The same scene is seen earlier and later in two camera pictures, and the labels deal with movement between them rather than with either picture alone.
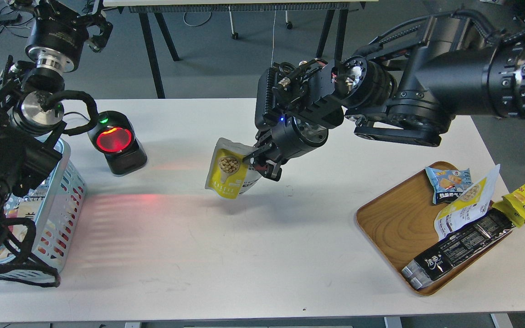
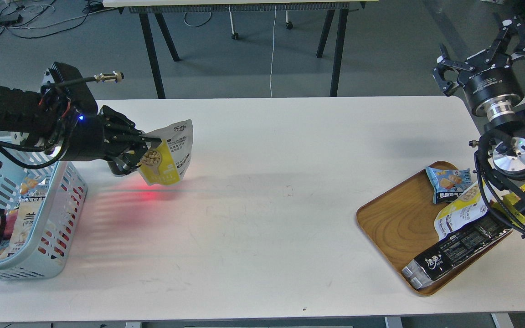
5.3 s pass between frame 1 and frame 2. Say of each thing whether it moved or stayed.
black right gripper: moved
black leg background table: stayed
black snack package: stayed
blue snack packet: stayed
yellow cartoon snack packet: stayed
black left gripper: moved
